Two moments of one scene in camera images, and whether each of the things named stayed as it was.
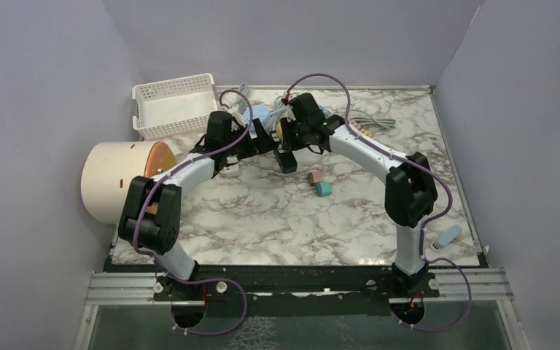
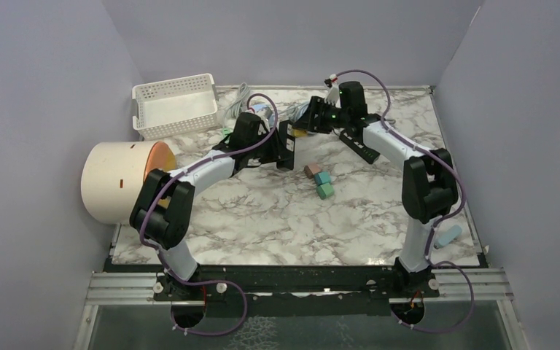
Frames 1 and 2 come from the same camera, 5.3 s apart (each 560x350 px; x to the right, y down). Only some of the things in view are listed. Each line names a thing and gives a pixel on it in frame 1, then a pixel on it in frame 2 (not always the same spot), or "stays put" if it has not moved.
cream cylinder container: [109, 170] stays put
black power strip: [286, 160] stays put
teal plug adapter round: [324, 189] → [321, 178]
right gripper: [288, 144] → [308, 121]
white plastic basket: [175, 108] stays put
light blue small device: [450, 235] stays put
